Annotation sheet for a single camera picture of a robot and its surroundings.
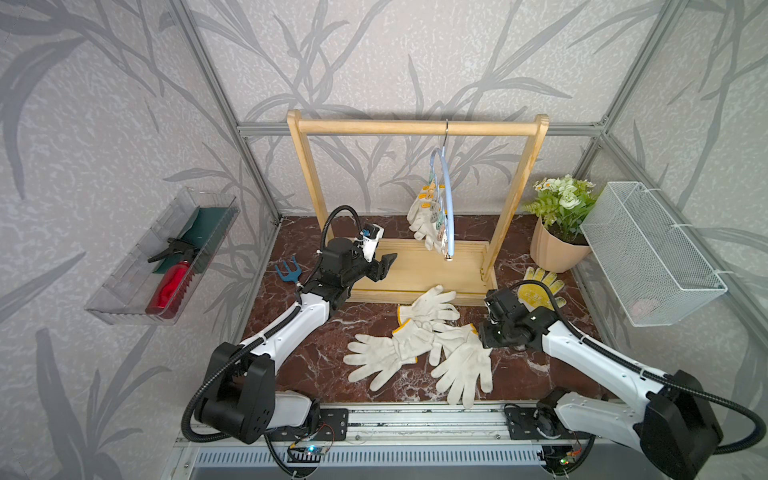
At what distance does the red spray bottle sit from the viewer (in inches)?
22.3

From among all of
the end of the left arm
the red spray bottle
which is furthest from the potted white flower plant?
the red spray bottle

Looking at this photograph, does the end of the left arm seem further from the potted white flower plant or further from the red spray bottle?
the potted white flower plant
